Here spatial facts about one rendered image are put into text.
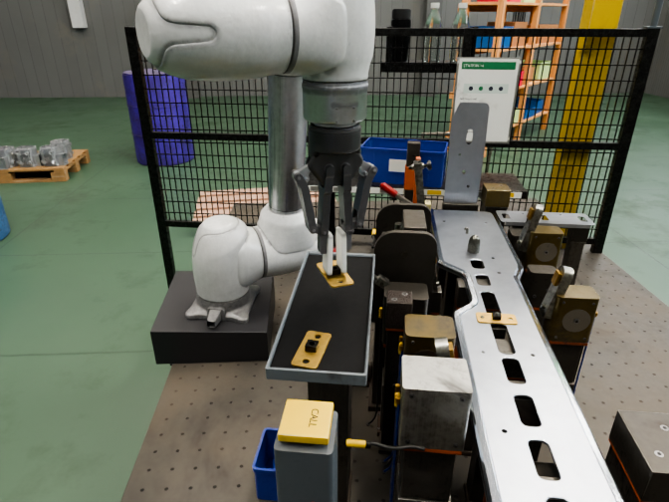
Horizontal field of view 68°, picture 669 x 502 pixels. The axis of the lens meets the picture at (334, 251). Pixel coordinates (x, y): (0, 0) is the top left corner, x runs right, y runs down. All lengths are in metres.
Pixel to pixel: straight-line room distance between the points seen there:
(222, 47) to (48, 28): 11.52
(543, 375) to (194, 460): 0.76
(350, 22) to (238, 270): 0.88
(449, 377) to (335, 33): 0.50
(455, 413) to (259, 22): 0.58
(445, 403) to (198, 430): 0.70
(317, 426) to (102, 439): 1.84
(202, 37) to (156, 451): 0.94
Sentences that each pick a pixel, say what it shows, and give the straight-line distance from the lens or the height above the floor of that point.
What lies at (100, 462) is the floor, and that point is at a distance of 2.31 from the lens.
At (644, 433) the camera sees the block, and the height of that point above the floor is 1.03.
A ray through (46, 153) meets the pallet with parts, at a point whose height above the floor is 0.28.
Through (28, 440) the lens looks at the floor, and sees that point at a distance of 2.54.
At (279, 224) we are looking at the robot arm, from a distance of 1.38.
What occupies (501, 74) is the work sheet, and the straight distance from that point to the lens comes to 1.99.
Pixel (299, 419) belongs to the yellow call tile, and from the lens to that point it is 0.63.
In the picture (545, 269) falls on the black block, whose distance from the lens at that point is 1.41.
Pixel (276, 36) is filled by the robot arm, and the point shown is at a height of 1.57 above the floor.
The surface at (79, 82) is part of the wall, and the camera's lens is 12.01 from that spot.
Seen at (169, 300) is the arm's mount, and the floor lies 0.82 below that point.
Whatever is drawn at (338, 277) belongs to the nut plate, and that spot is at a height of 1.22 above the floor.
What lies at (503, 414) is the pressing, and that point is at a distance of 0.90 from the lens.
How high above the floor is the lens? 1.60
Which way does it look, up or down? 26 degrees down
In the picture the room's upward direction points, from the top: straight up
